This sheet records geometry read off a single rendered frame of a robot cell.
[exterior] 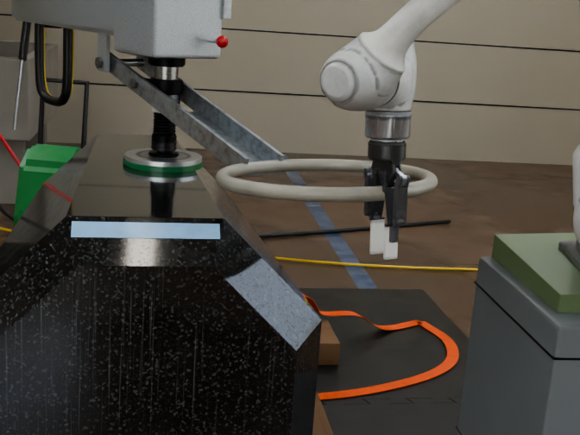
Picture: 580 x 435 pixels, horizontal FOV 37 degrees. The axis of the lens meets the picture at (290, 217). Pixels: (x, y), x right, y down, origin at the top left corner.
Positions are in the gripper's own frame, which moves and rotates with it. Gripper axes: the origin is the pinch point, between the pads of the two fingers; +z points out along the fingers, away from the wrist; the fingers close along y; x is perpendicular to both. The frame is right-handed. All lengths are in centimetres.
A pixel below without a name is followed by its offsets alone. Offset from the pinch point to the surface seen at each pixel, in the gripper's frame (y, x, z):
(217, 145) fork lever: 52, 15, -14
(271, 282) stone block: 24.1, 13.4, 13.2
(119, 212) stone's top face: 37, 44, -2
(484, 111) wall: 457, -398, 12
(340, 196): 0.4, 10.1, -9.6
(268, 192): 9.5, 21.2, -9.6
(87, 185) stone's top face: 64, 44, -5
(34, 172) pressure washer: 237, 24, 15
